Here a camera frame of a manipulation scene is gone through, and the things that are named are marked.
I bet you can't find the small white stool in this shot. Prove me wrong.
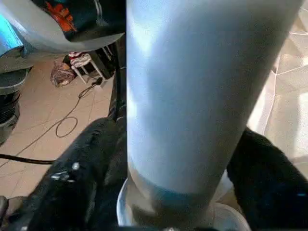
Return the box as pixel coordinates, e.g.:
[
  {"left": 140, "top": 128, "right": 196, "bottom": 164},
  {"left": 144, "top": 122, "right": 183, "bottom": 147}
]
[{"left": 72, "top": 57, "right": 114, "bottom": 85}]

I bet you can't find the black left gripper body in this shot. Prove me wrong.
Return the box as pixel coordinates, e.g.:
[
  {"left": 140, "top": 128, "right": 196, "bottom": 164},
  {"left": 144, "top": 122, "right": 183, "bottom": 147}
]
[{"left": 43, "top": 0, "right": 127, "bottom": 43}]

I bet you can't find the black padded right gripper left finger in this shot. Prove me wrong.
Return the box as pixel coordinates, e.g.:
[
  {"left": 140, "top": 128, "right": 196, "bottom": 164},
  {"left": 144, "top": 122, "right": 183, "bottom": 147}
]
[{"left": 14, "top": 117, "right": 124, "bottom": 231}]

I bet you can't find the patterned plastic bag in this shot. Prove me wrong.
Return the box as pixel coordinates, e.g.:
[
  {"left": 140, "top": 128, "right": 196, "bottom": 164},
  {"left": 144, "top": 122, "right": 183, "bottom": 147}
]
[{"left": 50, "top": 60, "right": 77, "bottom": 88}]

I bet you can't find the black left wrist camera cable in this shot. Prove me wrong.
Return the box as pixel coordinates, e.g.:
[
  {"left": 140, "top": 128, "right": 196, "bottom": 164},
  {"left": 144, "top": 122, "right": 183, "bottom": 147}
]
[{"left": 0, "top": 154, "right": 58, "bottom": 166}]

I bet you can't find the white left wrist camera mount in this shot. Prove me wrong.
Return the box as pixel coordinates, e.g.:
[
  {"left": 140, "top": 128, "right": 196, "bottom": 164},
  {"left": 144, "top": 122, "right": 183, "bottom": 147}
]
[{"left": 0, "top": 0, "right": 126, "bottom": 54}]

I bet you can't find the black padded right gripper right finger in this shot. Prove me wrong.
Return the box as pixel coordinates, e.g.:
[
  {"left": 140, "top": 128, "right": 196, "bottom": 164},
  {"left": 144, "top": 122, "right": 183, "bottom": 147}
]
[{"left": 227, "top": 127, "right": 308, "bottom": 231}]

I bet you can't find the thin black floor cable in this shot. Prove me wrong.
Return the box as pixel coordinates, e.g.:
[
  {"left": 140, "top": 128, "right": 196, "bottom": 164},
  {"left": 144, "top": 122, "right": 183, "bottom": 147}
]
[{"left": 0, "top": 77, "right": 104, "bottom": 169}]

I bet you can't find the striped cloth pile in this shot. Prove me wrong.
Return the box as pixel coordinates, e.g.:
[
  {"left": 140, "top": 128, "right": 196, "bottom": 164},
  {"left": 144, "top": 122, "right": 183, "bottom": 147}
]
[{"left": 68, "top": 51, "right": 91, "bottom": 67}]

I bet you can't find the white plastic table top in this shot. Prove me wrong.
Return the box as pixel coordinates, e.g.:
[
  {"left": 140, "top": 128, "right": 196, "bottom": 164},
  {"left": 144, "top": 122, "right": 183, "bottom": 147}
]
[{"left": 116, "top": 0, "right": 308, "bottom": 231}]

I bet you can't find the white plastic table leg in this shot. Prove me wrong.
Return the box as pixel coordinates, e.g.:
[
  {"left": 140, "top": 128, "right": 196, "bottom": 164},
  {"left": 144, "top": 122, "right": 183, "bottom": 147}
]
[{"left": 125, "top": 0, "right": 303, "bottom": 227}]

